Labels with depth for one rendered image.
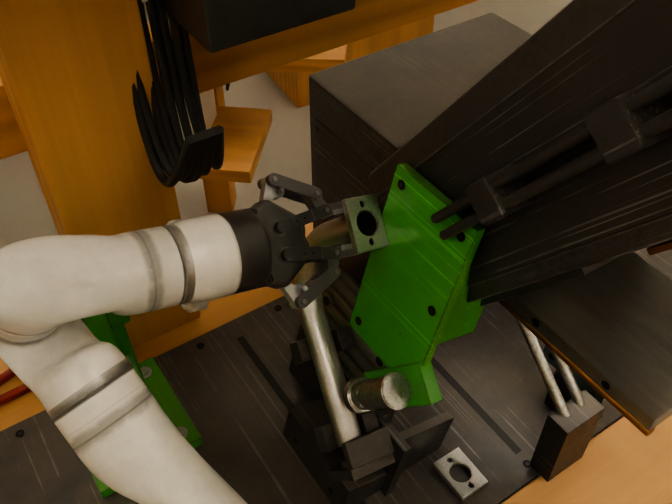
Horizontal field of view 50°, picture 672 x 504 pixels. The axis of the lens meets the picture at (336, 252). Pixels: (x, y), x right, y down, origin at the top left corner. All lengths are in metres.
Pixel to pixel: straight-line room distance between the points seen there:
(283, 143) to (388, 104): 2.07
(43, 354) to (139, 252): 0.11
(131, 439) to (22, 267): 0.15
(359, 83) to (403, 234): 0.24
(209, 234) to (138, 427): 0.17
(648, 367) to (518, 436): 0.25
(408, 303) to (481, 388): 0.29
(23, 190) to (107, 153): 2.05
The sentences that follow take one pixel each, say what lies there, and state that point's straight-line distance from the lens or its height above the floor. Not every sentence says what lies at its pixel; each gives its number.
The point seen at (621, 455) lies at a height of 0.90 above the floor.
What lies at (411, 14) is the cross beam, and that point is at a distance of 1.13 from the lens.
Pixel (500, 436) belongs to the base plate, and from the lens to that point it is 0.96.
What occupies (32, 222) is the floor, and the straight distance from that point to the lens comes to 2.75.
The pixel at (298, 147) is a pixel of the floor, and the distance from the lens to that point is 2.88.
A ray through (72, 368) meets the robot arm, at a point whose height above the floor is 1.27.
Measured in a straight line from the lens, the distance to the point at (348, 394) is 0.79.
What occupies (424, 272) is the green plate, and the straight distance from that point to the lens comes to 0.70.
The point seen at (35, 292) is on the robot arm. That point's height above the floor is 1.32.
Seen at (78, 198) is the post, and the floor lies 1.16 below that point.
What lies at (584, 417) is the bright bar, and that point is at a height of 1.01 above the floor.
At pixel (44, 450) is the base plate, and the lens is 0.99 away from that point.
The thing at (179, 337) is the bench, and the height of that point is 0.88.
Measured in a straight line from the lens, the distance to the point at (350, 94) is 0.86.
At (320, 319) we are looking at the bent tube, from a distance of 0.83.
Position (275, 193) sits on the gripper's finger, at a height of 1.26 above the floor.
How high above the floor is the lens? 1.70
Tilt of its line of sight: 44 degrees down
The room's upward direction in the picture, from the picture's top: straight up
